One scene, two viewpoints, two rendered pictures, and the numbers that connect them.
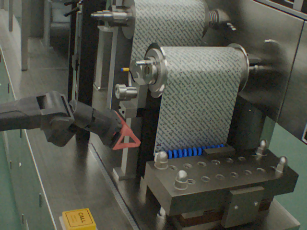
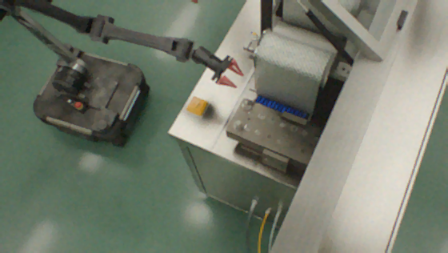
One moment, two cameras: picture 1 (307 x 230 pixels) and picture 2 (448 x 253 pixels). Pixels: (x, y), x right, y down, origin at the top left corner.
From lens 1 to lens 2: 121 cm
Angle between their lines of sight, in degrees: 56
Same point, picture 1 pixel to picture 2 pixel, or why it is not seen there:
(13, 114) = (157, 46)
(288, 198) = not seen: outside the picture
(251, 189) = (278, 158)
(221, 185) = (261, 142)
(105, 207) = (221, 104)
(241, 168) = (292, 139)
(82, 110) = (199, 56)
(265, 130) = not seen: hidden behind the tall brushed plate
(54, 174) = not seen: hidden behind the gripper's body
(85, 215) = (201, 105)
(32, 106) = (168, 46)
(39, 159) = (223, 46)
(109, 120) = (217, 67)
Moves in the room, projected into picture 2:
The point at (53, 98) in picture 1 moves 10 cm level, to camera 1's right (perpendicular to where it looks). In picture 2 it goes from (181, 46) to (196, 63)
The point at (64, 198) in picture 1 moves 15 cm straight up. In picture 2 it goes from (208, 85) to (204, 66)
